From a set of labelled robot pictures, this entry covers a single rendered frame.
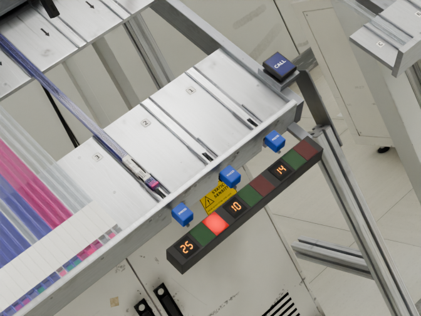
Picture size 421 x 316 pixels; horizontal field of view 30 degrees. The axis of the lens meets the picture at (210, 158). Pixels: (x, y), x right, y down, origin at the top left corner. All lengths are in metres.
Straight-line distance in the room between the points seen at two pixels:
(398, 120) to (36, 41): 0.77
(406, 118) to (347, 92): 0.97
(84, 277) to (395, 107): 0.78
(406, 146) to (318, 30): 0.94
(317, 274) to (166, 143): 1.05
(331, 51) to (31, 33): 1.29
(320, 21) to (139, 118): 1.26
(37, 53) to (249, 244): 0.64
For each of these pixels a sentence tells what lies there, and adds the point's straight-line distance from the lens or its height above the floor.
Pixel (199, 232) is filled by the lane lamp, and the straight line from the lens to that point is 1.30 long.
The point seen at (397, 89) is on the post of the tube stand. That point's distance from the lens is 1.70.
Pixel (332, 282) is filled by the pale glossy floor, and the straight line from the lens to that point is 2.26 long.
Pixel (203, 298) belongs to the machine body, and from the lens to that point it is 1.75.
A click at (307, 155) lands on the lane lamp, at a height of 0.65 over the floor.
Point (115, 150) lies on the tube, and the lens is 1.37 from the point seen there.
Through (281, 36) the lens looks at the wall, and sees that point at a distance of 3.86.
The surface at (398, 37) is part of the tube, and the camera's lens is 1.45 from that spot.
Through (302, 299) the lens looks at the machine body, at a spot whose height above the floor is 0.18.
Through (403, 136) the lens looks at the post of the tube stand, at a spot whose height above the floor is 0.47.
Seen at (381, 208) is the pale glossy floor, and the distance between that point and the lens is 2.50.
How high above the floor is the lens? 1.20
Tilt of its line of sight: 20 degrees down
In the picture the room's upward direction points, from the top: 28 degrees counter-clockwise
